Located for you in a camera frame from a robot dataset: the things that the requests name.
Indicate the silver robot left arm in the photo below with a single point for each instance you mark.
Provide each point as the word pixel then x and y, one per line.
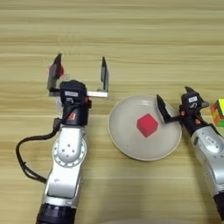
pixel 67 163

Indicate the round beige plate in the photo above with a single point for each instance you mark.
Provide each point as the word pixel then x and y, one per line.
pixel 122 137

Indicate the red cube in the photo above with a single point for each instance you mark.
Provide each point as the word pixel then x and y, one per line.
pixel 147 125

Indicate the black labelled box left gripper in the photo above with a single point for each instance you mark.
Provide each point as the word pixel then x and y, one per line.
pixel 73 89

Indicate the black labelled box right gripper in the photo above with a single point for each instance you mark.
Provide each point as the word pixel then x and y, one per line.
pixel 192 101

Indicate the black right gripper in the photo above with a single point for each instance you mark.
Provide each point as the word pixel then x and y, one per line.
pixel 191 118

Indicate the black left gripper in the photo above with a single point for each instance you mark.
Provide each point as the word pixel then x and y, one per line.
pixel 78 115

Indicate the multicolour puzzle cube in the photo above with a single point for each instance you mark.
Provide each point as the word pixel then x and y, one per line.
pixel 218 112

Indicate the black labelled box gripper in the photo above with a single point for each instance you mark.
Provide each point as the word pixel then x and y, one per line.
pixel 73 89
pixel 192 101

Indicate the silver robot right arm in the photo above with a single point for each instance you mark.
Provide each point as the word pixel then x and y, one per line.
pixel 211 157

